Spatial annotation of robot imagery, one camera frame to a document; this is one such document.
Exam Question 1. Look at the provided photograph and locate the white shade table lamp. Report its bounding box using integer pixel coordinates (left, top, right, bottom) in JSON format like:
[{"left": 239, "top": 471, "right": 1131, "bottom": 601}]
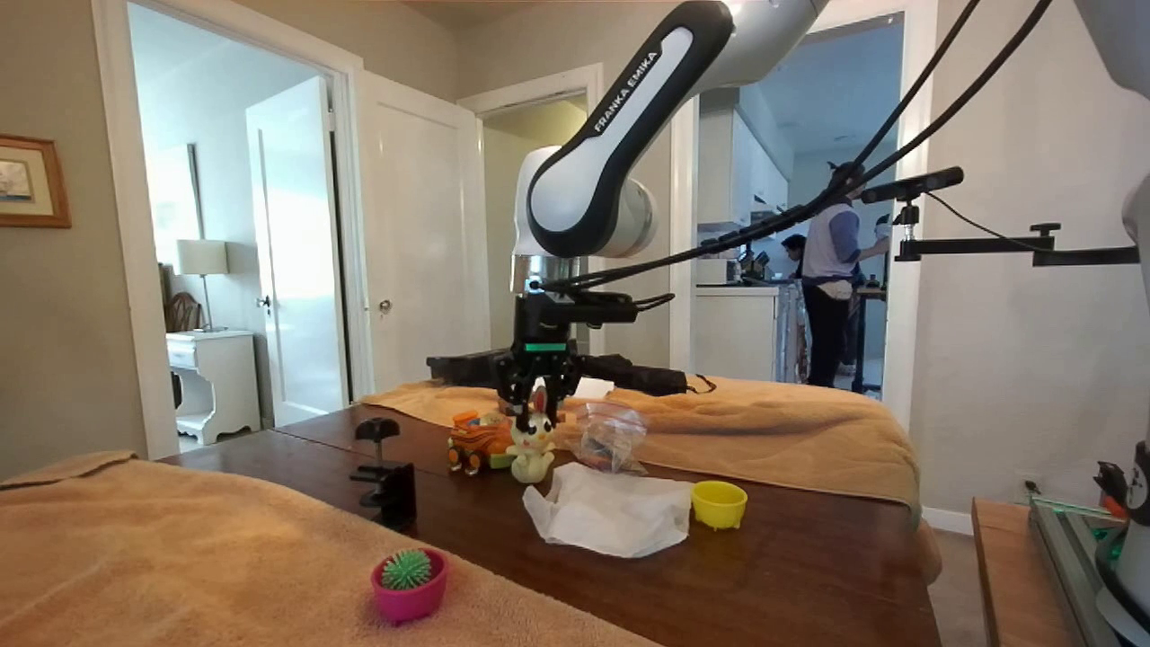
[{"left": 175, "top": 238, "right": 233, "bottom": 334}]

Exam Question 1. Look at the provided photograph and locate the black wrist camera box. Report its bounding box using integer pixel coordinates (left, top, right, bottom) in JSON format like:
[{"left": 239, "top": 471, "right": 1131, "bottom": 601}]
[{"left": 523, "top": 284, "right": 678, "bottom": 331}]

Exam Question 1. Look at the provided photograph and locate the penguin figure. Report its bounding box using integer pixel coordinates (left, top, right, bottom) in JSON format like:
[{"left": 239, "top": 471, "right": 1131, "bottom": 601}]
[{"left": 1089, "top": 434, "right": 1150, "bottom": 643}]

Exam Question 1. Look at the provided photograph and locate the long black bar device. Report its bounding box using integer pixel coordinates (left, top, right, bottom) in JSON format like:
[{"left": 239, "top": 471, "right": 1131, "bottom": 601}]
[{"left": 423, "top": 345, "right": 519, "bottom": 389}]

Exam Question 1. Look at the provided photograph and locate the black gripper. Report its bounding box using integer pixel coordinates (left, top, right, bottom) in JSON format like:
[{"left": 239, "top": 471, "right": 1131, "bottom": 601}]
[{"left": 497, "top": 319, "right": 589, "bottom": 430}]

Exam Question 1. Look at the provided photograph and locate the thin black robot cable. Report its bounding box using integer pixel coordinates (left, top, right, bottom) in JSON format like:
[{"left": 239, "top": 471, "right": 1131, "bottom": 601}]
[{"left": 854, "top": 0, "right": 1058, "bottom": 177}]

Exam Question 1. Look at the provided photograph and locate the orange striped toy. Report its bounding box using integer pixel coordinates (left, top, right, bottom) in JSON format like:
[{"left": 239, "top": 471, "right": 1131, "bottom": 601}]
[{"left": 445, "top": 405, "right": 519, "bottom": 482}]

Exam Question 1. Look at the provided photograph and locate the yellow cup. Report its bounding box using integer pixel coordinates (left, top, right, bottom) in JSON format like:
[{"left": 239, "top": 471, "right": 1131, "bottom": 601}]
[{"left": 689, "top": 477, "right": 751, "bottom": 533}]

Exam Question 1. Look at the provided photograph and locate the black camera on stand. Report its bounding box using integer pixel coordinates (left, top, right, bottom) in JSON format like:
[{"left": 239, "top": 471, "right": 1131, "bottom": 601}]
[{"left": 842, "top": 162, "right": 968, "bottom": 207}]

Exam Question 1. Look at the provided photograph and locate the pink bowl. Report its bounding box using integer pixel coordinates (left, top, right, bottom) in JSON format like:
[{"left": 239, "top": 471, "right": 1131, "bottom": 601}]
[{"left": 370, "top": 547, "right": 454, "bottom": 629}]

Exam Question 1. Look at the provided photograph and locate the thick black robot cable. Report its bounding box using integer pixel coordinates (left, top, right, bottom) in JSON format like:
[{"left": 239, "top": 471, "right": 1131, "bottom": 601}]
[{"left": 541, "top": 0, "right": 986, "bottom": 297}]

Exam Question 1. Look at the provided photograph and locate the dark figurine beside lamp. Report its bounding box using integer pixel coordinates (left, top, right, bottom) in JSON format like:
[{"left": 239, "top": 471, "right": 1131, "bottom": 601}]
[{"left": 158, "top": 262, "right": 205, "bottom": 338}]

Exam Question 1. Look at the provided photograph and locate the large tan towel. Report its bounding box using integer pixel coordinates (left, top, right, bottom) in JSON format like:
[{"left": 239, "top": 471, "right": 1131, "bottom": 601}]
[{"left": 0, "top": 450, "right": 658, "bottom": 647}]

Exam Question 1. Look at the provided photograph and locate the white tissue cloth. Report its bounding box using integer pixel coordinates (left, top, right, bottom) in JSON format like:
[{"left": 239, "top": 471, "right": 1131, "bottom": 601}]
[{"left": 519, "top": 460, "right": 698, "bottom": 565}]

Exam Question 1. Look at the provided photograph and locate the dark haired short person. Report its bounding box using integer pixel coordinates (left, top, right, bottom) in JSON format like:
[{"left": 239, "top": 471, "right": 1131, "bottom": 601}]
[{"left": 775, "top": 230, "right": 817, "bottom": 290}]

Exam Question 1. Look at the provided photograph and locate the white side table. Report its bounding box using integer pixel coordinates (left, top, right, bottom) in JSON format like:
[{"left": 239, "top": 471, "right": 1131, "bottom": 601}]
[{"left": 160, "top": 322, "right": 267, "bottom": 450}]

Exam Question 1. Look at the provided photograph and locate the glass and metal tray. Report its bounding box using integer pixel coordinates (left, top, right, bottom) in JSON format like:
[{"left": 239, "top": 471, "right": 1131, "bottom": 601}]
[{"left": 1025, "top": 482, "right": 1131, "bottom": 647}]

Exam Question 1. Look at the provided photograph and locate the black pouch with cable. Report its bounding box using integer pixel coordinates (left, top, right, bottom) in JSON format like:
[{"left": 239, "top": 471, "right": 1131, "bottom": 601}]
[{"left": 578, "top": 351, "right": 717, "bottom": 398}]

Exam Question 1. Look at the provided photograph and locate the person in light shirt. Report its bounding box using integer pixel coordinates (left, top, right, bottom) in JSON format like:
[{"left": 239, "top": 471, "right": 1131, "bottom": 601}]
[{"left": 800, "top": 202, "right": 897, "bottom": 390}]

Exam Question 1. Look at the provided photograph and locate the white panel door with knob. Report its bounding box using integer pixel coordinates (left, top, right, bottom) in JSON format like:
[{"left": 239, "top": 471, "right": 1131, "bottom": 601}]
[{"left": 352, "top": 67, "right": 493, "bottom": 402}]

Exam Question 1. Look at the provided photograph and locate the framed wall picture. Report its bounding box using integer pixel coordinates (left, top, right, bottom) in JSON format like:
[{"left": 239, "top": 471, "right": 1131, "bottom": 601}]
[{"left": 0, "top": 132, "right": 71, "bottom": 235}]

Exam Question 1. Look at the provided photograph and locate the green spiky ball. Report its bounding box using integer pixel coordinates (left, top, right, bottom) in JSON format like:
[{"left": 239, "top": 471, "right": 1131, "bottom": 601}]
[{"left": 380, "top": 547, "right": 436, "bottom": 593}]

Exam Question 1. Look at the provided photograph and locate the clear zip bag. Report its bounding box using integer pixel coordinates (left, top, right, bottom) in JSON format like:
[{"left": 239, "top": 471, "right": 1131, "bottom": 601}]
[{"left": 572, "top": 398, "right": 652, "bottom": 476}]

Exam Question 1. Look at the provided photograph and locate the white kitchen counter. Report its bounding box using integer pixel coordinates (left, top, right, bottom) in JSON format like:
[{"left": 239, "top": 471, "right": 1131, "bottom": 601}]
[{"left": 695, "top": 279, "right": 795, "bottom": 384}]

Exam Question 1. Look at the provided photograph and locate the tan towel under black bar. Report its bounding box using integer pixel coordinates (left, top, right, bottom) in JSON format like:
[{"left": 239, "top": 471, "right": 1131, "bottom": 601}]
[{"left": 362, "top": 372, "right": 927, "bottom": 510}]

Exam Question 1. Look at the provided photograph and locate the wooden side table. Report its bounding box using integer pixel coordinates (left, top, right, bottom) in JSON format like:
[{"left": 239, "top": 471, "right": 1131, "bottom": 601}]
[{"left": 969, "top": 496, "right": 1084, "bottom": 647}]

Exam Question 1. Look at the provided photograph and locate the white open door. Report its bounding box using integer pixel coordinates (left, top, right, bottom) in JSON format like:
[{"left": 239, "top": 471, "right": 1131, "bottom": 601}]
[{"left": 243, "top": 75, "right": 352, "bottom": 430}]

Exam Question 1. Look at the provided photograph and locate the cream bunny squeeze toy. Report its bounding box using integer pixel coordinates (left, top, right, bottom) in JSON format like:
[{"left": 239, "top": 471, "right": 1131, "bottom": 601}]
[{"left": 505, "top": 411, "right": 562, "bottom": 490}]

